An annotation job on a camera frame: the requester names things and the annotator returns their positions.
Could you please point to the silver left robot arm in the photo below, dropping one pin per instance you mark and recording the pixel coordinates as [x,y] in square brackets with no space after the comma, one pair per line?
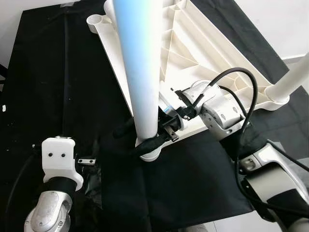
[48,212]

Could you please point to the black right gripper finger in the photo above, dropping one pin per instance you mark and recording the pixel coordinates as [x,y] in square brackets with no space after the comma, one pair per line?
[147,147]
[124,129]

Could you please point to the white plastic table leg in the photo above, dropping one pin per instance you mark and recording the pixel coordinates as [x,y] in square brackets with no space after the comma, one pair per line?
[137,63]
[292,79]
[109,12]

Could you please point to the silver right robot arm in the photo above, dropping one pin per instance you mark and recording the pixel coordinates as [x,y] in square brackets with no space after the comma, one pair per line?
[270,179]

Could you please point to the black tablecloth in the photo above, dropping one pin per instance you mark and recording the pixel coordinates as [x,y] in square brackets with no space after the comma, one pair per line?
[48,87]

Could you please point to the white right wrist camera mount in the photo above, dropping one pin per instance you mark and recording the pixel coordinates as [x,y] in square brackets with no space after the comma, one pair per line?
[190,99]

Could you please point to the white plastic children table top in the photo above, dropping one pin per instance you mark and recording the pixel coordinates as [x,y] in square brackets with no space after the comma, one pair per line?
[203,48]

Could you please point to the shiny black plastic bag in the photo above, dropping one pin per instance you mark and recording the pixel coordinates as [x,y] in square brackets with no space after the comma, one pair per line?
[94,186]

